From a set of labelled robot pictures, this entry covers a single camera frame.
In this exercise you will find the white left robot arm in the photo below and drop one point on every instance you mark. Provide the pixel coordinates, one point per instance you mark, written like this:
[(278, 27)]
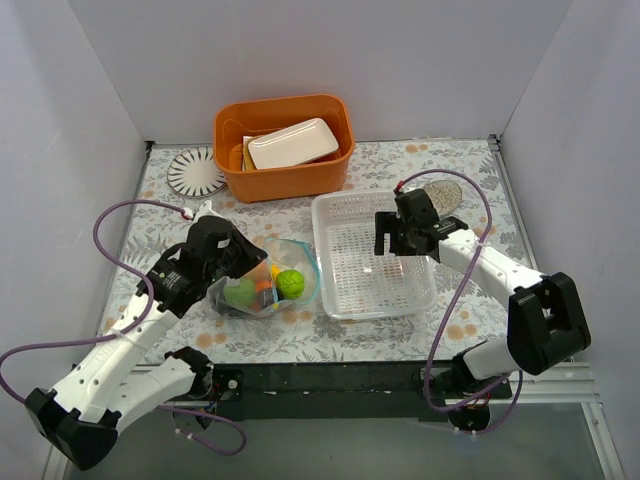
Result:
[(83, 414)]

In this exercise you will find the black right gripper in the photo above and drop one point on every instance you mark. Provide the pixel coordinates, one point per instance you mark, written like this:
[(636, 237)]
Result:
[(388, 234)]

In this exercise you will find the clear zip top bag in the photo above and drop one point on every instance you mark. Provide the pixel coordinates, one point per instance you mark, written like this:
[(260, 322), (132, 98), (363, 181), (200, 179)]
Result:
[(285, 254)]

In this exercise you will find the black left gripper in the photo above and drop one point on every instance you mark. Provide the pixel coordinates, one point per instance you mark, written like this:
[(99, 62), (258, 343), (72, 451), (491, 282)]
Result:
[(245, 253)]

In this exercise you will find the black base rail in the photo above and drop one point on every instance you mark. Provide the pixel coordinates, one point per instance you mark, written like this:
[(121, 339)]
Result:
[(355, 390)]

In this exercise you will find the orange plastic tub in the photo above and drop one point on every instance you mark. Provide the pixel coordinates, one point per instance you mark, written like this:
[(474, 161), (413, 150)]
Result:
[(260, 117)]

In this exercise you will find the striped round plate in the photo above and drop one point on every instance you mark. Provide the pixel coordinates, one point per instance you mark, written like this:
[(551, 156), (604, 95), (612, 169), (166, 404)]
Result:
[(193, 173)]

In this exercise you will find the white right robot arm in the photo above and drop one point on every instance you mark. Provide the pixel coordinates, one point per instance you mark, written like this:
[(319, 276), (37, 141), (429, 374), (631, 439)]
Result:
[(546, 323)]

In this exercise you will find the orange mandarin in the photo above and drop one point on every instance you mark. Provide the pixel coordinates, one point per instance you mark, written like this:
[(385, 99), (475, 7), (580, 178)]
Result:
[(265, 295)]

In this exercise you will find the yellow item in tub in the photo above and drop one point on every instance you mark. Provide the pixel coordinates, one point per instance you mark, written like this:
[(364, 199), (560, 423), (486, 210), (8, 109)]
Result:
[(246, 157)]

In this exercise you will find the white plastic perforated basket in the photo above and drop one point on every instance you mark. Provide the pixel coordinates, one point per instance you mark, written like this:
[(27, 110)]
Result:
[(356, 283)]

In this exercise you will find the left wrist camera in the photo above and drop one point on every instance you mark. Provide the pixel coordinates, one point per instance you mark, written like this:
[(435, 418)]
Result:
[(204, 210)]

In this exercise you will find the white rectangular plate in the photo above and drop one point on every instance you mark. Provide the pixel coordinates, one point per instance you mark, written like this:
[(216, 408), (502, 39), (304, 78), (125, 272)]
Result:
[(294, 145)]

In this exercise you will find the speckled oval ceramic dish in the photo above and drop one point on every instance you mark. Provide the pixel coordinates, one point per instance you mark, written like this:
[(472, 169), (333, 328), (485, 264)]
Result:
[(445, 195)]

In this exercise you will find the green cabbage ball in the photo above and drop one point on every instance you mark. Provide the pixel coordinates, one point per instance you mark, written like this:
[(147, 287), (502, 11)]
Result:
[(240, 293), (290, 284)]

